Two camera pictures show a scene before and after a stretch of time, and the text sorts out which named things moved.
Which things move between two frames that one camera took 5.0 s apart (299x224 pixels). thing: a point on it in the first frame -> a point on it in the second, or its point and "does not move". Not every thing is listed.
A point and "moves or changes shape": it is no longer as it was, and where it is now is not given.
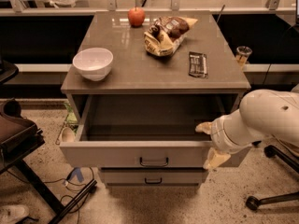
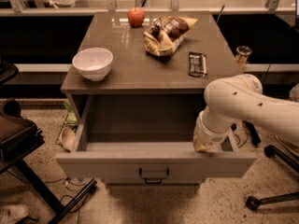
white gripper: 218,134 -> 207,133
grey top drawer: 149,132 moves or changes shape
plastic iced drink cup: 242,54 does not move
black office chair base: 253,203 does not move
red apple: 135,17 does not move
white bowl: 93,63 does not move
